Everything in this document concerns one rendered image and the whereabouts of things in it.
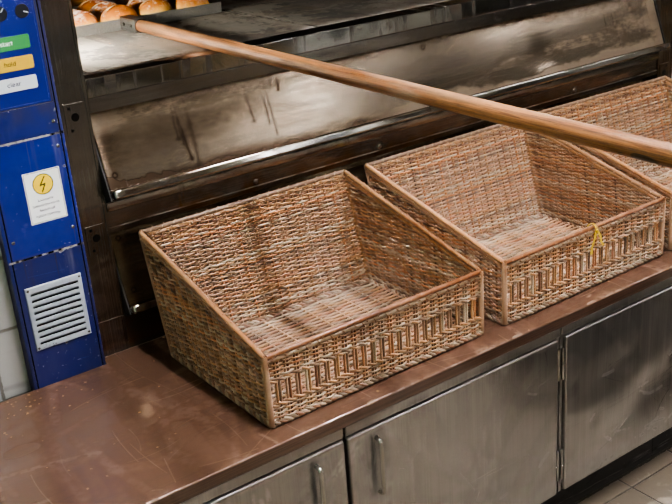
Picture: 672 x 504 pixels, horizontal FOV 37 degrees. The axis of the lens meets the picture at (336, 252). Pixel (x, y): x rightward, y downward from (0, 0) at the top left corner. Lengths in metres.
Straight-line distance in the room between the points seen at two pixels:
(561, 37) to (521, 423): 1.13
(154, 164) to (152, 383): 0.46
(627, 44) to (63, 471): 2.01
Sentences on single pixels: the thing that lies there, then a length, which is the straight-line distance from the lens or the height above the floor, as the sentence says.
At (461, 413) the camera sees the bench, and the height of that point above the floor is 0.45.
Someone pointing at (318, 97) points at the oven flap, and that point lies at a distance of 2.38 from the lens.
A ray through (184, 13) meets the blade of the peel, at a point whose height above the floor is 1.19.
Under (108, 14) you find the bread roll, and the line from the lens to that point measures 2.65.
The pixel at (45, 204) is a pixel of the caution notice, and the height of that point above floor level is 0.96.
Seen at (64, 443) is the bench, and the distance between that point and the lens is 1.98.
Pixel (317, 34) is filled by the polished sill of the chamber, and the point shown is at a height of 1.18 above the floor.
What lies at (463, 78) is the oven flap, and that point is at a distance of 2.65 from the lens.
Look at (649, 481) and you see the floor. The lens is 2.78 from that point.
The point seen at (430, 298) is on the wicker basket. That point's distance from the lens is 2.04.
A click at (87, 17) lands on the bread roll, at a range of 2.62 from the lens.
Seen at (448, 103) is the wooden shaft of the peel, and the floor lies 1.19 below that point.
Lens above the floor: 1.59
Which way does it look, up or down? 22 degrees down
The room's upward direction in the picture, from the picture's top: 5 degrees counter-clockwise
